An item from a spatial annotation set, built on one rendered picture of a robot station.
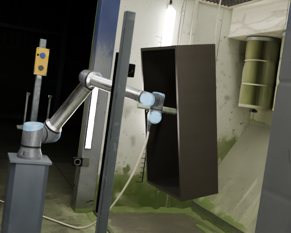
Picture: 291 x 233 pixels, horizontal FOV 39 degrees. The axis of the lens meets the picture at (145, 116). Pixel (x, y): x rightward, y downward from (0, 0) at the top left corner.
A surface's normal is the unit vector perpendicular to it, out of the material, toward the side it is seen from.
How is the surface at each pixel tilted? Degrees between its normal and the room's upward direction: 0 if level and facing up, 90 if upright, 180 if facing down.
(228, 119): 90
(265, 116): 90
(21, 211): 90
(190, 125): 90
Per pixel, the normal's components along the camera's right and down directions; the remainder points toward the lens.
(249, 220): -0.70, -0.63
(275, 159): -0.92, -0.11
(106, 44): 0.36, 0.10
